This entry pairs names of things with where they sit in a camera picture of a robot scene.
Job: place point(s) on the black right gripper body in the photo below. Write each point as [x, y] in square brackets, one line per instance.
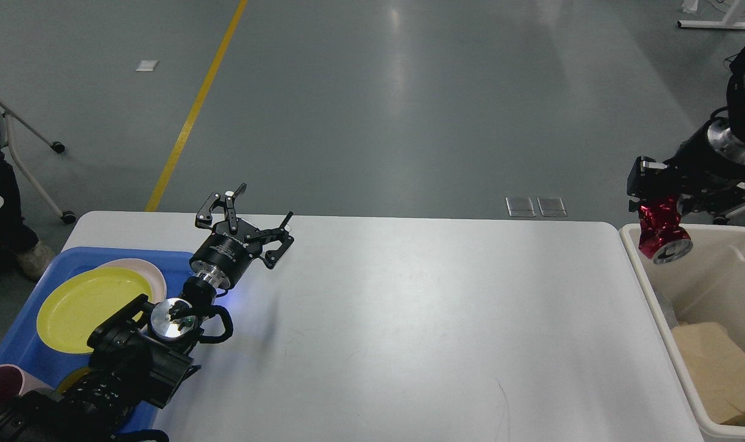
[713, 158]

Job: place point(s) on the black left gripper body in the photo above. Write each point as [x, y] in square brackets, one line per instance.
[221, 261]

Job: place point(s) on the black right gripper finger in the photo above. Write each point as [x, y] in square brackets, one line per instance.
[649, 181]
[715, 202]

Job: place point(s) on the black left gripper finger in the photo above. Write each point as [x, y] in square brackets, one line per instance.
[269, 245]
[230, 225]

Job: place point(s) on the crushed red soda can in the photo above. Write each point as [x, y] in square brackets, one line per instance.
[662, 239]

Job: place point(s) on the yellow plastic plate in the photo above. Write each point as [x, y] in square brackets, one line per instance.
[70, 314]

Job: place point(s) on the brown paper bag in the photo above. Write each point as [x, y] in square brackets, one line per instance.
[716, 366]

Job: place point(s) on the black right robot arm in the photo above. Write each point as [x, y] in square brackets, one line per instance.
[735, 104]

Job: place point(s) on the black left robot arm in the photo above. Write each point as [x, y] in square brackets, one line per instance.
[140, 352]

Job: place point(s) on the pink plate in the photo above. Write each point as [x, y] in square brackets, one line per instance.
[148, 270]

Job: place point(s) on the beige plastic bin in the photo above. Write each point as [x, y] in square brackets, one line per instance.
[708, 285]

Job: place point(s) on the floor outlet cover plates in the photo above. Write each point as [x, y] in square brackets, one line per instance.
[533, 207]

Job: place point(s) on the white paper scrap on floor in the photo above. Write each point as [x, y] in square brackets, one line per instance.
[147, 66]

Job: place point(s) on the blue plastic tray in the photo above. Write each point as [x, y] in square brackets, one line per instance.
[22, 345]

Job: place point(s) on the pink mug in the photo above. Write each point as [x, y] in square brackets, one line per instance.
[15, 381]

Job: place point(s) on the white table frame background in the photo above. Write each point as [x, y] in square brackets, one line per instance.
[713, 15]

